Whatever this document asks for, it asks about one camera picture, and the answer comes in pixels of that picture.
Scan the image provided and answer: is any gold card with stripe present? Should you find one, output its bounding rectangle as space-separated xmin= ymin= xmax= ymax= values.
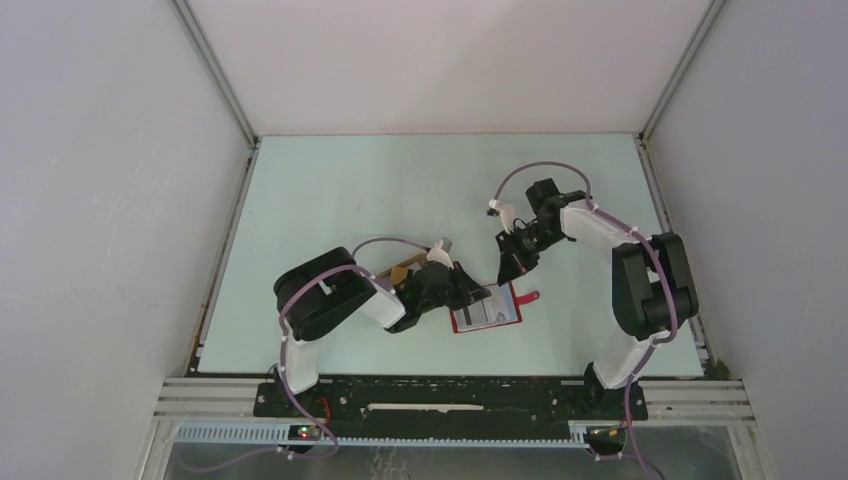
xmin=389 ymin=265 xmax=414 ymax=287

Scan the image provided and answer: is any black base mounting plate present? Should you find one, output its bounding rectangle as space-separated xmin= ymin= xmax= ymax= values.
xmin=253 ymin=375 xmax=648 ymax=441

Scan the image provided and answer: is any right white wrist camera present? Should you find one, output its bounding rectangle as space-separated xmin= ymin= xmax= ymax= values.
xmin=486 ymin=199 xmax=516 ymax=234

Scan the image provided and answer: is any aluminium frame rail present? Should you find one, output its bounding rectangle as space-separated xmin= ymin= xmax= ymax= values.
xmin=136 ymin=375 xmax=774 ymax=479

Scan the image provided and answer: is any silver VIP card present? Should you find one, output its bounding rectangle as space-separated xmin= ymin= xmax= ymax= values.
xmin=463 ymin=284 xmax=518 ymax=329

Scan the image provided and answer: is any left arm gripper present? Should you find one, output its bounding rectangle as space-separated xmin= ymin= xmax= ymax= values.
xmin=418 ymin=262 xmax=490 ymax=314

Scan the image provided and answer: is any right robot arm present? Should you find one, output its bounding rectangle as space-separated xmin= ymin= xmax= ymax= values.
xmin=487 ymin=179 xmax=698 ymax=418

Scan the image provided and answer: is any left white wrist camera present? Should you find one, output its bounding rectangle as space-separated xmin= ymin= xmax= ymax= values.
xmin=426 ymin=237 xmax=454 ymax=269

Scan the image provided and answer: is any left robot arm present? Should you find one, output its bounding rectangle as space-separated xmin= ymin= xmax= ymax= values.
xmin=273 ymin=240 xmax=491 ymax=417

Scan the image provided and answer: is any beige oval plastic tray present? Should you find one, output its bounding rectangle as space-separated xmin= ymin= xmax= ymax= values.
xmin=376 ymin=252 xmax=427 ymax=288

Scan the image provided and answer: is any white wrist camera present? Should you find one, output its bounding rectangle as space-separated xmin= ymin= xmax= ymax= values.
xmin=486 ymin=199 xmax=516 ymax=234
xmin=426 ymin=237 xmax=454 ymax=269

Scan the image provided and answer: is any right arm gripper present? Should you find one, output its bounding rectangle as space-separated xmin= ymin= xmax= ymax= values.
xmin=496 ymin=222 xmax=567 ymax=286

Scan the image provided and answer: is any red leather card holder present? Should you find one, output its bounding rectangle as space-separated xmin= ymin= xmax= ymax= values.
xmin=450 ymin=282 xmax=541 ymax=334

